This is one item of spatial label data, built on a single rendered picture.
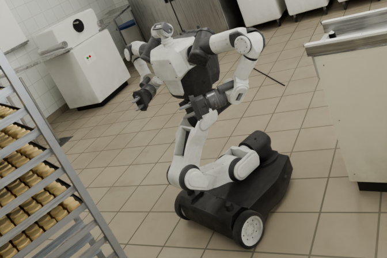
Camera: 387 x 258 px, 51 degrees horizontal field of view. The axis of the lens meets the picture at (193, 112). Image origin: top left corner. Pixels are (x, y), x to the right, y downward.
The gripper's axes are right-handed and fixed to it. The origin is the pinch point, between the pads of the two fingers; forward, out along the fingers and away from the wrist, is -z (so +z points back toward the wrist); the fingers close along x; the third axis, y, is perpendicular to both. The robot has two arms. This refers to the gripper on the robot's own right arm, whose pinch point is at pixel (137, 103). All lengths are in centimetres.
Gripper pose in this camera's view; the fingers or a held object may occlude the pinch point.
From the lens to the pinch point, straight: 225.5
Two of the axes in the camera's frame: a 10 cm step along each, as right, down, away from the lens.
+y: 8.8, -2.1, -4.2
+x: -3.7, -8.6, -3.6
